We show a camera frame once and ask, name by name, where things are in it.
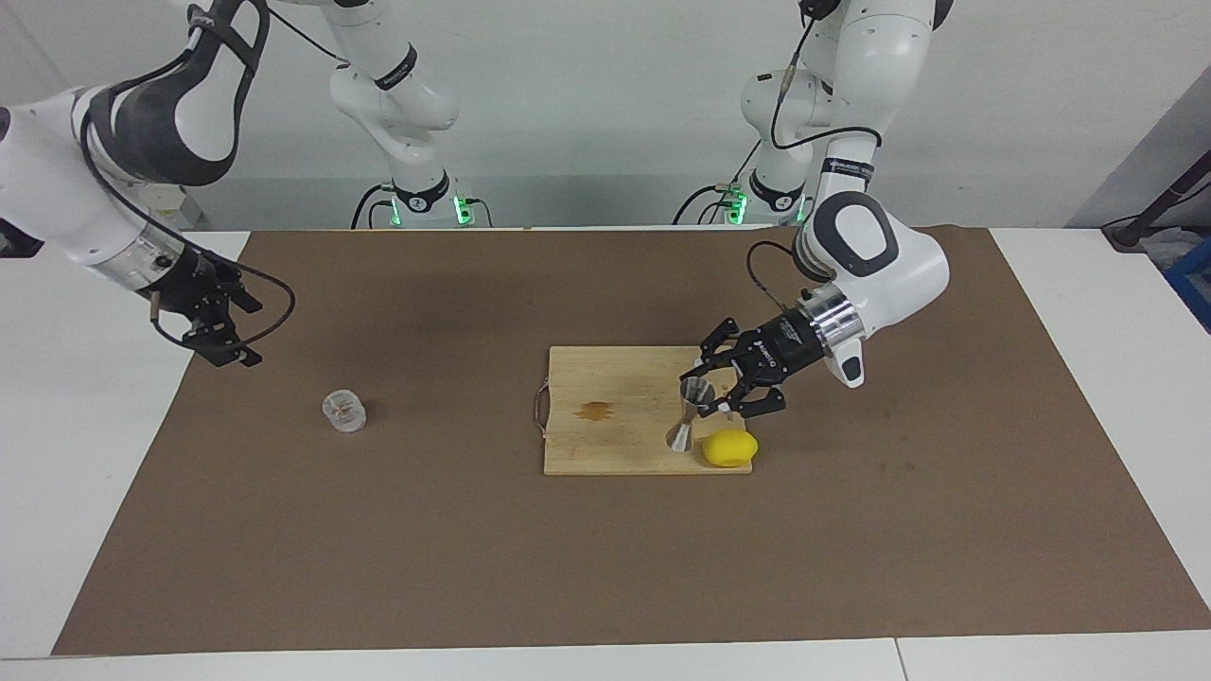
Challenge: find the steel double jigger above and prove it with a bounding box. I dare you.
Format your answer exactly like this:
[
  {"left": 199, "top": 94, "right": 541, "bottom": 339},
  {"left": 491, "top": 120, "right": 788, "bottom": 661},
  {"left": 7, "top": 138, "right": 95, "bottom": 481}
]
[{"left": 665, "top": 376, "right": 718, "bottom": 454}]

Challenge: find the clear glass cup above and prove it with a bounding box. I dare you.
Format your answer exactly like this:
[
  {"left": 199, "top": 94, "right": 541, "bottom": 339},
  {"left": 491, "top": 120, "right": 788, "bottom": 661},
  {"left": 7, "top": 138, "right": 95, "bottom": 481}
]
[{"left": 322, "top": 389, "right": 368, "bottom": 434}]

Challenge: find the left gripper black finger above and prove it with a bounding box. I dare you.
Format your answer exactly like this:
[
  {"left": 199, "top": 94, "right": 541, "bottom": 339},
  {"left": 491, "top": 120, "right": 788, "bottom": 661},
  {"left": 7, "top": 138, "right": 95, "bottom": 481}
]
[
  {"left": 699, "top": 377, "right": 787, "bottom": 420},
  {"left": 682, "top": 318, "right": 754, "bottom": 382}
]

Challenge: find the brown paper table mat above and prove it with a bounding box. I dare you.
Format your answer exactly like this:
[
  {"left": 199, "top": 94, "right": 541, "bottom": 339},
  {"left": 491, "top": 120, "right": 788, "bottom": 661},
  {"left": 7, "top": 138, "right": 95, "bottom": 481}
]
[{"left": 52, "top": 225, "right": 1211, "bottom": 656}]

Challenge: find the bamboo cutting board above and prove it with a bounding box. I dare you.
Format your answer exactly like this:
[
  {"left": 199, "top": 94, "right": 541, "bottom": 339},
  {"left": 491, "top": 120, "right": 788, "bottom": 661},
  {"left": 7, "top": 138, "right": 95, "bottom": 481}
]
[{"left": 535, "top": 345, "right": 755, "bottom": 477}]

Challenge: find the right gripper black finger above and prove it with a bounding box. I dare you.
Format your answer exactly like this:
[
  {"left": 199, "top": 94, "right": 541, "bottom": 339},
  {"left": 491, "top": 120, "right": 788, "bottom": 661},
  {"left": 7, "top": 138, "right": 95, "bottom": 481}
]
[
  {"left": 212, "top": 259, "right": 266, "bottom": 315},
  {"left": 182, "top": 316, "right": 265, "bottom": 369}
]

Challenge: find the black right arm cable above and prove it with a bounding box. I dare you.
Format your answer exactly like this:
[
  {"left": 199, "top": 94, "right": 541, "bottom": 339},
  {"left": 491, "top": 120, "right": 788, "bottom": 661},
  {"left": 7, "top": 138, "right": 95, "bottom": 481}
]
[{"left": 80, "top": 0, "right": 351, "bottom": 353}]

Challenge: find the black stand pole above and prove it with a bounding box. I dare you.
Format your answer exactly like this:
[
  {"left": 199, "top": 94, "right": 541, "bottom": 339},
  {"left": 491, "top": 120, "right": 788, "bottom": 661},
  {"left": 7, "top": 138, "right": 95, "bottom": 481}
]
[{"left": 1101, "top": 151, "right": 1211, "bottom": 253}]

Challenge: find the white power strip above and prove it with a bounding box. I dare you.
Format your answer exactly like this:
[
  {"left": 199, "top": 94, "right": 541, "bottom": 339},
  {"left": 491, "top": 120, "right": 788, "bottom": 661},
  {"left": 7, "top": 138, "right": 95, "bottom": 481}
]
[{"left": 142, "top": 184, "right": 210, "bottom": 232}]

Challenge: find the black clamp mount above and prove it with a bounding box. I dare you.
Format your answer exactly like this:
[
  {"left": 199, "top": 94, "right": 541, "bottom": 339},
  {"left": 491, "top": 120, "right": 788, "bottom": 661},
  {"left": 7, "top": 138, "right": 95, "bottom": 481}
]
[{"left": 0, "top": 219, "right": 45, "bottom": 258}]

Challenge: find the black base cable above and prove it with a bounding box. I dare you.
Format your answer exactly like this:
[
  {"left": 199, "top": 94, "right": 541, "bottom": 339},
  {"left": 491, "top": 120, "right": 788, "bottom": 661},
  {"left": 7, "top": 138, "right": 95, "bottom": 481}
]
[
  {"left": 351, "top": 183, "right": 395, "bottom": 229},
  {"left": 673, "top": 142, "right": 763, "bottom": 227}
]

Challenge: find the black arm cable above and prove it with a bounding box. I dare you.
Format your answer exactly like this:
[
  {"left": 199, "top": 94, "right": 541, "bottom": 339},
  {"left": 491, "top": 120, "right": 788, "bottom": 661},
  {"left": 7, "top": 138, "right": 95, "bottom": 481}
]
[
  {"left": 746, "top": 0, "right": 886, "bottom": 306},
  {"left": 80, "top": 0, "right": 351, "bottom": 353}
]

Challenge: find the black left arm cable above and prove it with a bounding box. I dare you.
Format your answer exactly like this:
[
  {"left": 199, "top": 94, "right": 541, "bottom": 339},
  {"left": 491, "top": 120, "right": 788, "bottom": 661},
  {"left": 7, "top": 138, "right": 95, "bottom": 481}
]
[{"left": 746, "top": 0, "right": 886, "bottom": 306}]

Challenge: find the yellow lemon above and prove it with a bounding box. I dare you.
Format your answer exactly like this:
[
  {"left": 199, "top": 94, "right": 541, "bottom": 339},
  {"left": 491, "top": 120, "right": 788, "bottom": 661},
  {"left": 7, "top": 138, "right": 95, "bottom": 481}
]
[{"left": 702, "top": 428, "right": 760, "bottom": 470}]

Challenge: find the clear plastic bag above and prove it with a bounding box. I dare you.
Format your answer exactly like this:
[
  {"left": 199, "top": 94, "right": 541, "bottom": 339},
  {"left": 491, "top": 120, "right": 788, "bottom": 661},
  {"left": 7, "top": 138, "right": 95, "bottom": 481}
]
[{"left": 1139, "top": 227, "right": 1195, "bottom": 273}]

